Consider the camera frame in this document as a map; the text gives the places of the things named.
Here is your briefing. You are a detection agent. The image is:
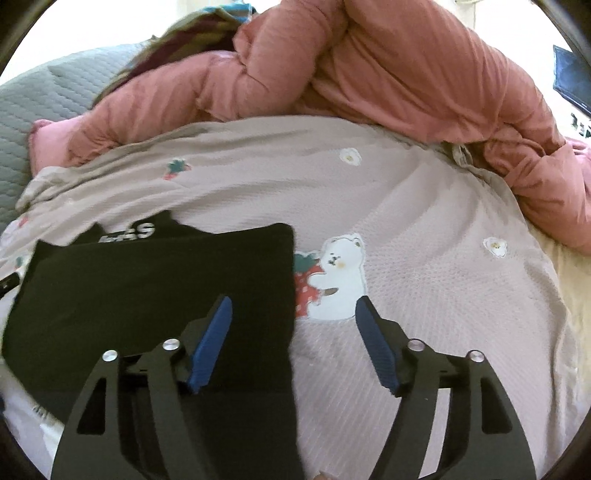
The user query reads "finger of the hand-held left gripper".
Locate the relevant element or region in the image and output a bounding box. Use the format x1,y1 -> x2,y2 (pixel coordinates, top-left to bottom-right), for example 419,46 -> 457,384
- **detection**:
0,271 -> 23,297

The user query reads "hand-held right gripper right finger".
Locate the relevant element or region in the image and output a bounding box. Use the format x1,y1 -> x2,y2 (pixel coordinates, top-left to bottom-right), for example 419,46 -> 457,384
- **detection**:
354,295 -> 539,480

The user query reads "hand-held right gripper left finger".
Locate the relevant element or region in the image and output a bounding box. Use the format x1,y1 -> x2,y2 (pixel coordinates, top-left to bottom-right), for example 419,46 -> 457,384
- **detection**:
51,295 -> 234,480

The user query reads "black shirt with orange cuffs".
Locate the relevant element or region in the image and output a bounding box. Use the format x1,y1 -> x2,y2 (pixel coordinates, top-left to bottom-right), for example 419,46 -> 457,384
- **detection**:
1,210 -> 308,480

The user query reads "beige strawberry bear printed blanket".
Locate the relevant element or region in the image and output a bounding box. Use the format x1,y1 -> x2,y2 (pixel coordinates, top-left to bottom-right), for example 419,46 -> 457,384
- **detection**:
0,113 -> 587,480

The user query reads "grey quilted bed cover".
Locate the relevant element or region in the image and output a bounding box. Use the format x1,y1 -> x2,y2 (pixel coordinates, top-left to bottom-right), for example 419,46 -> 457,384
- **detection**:
0,44 -> 153,236

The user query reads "pink comforter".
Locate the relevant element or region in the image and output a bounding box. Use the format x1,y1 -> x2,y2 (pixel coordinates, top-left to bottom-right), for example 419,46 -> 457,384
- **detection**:
30,0 -> 591,252

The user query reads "teal and dark patterned cloth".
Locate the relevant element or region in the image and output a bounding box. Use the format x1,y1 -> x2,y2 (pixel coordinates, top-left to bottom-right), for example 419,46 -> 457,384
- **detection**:
99,0 -> 264,100

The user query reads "dark blue flat object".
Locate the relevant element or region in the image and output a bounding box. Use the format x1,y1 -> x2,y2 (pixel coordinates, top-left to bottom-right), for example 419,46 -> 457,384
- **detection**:
553,45 -> 591,116

